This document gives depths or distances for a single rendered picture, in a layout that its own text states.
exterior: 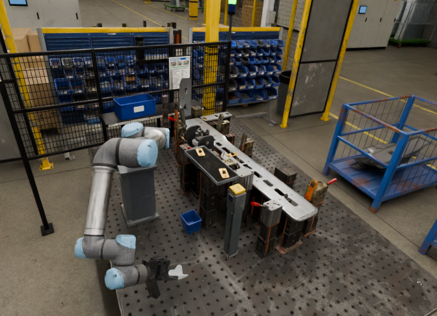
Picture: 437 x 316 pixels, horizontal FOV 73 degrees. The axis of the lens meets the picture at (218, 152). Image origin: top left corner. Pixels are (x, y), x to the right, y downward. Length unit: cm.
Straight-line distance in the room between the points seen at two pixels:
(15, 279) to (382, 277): 253
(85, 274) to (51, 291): 25
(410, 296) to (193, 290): 112
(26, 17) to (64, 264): 647
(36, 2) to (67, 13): 64
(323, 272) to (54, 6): 773
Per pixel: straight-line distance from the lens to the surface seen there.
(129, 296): 165
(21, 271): 292
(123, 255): 123
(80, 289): 264
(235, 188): 149
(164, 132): 165
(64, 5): 833
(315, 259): 189
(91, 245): 126
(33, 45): 630
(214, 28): 294
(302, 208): 171
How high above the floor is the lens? 205
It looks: 30 degrees down
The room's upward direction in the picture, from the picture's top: 4 degrees clockwise
